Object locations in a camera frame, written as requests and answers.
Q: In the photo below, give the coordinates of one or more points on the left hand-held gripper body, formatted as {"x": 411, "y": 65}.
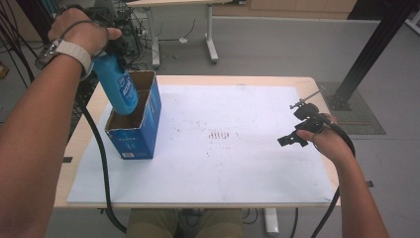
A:
{"x": 105, "y": 18}

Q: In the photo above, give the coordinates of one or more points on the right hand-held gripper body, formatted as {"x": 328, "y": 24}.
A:
{"x": 308, "y": 114}

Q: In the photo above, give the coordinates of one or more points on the blue detergent bottle white cap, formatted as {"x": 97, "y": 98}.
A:
{"x": 117, "y": 84}

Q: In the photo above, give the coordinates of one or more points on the blue cardboard box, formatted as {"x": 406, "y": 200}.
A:
{"x": 138, "y": 135}

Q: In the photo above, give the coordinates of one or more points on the person's left hand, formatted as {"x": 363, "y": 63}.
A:
{"x": 82, "y": 31}

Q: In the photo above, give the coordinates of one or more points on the person's right hand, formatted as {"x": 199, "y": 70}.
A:
{"x": 328, "y": 145}

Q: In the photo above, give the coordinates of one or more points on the wristwatch with white band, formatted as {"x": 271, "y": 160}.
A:
{"x": 71, "y": 54}

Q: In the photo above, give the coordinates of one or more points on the white paper sheet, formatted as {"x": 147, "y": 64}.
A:
{"x": 224, "y": 158}

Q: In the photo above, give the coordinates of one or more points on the white table leg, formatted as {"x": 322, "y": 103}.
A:
{"x": 271, "y": 221}

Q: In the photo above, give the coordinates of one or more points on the white desk with legs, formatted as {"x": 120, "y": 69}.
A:
{"x": 210, "y": 36}

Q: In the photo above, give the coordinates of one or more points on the person's right leg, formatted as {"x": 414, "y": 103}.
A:
{"x": 224, "y": 224}

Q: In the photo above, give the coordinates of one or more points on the person's leg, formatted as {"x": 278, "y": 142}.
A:
{"x": 152, "y": 224}
{"x": 224, "y": 224}

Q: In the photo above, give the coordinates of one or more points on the black tape strip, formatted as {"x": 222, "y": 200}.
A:
{"x": 67, "y": 159}

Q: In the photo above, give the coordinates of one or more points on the person's left leg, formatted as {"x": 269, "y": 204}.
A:
{"x": 152, "y": 224}

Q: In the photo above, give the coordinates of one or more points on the black metal post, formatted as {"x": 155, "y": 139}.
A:
{"x": 373, "y": 49}

